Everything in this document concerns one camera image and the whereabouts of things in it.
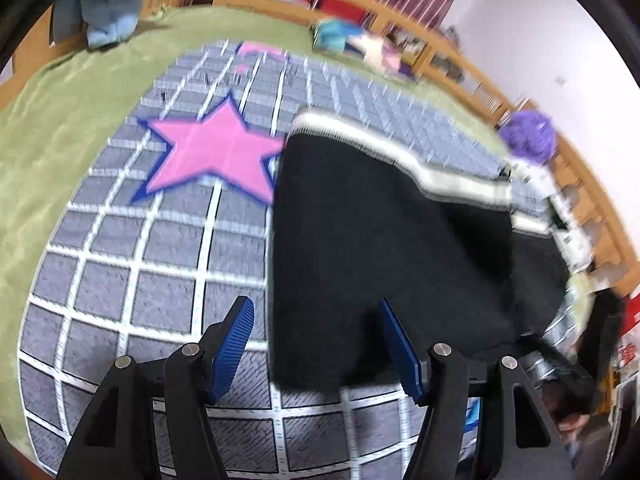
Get purple plush toy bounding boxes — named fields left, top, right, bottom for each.
left=499, top=110, right=557, bottom=166

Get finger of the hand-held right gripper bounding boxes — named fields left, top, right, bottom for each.
left=582, top=312, right=625, bottom=393

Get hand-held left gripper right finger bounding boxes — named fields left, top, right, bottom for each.
left=378, top=297, right=571, bottom=480

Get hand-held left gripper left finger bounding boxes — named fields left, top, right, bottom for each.
left=57, top=296, right=256, bottom=480

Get black pants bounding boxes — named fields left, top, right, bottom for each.
left=270, top=112, right=573, bottom=401

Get red box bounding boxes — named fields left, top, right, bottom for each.
left=619, top=295, right=640, bottom=372

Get blue plush blanket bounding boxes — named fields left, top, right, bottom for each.
left=80, top=0, right=206, bottom=50

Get wooden bed frame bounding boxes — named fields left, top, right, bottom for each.
left=0, top=0, right=640, bottom=301

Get colourful geometric pillow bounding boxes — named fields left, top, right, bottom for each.
left=312, top=17, right=416, bottom=81

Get grey checked blanket with stars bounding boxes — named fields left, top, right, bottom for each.
left=17, top=40, right=601, bottom=478

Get green bed sheet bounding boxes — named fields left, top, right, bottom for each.
left=0, top=2, right=511, bottom=461

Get white floral pillow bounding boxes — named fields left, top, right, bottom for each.
left=515, top=160, right=596, bottom=271

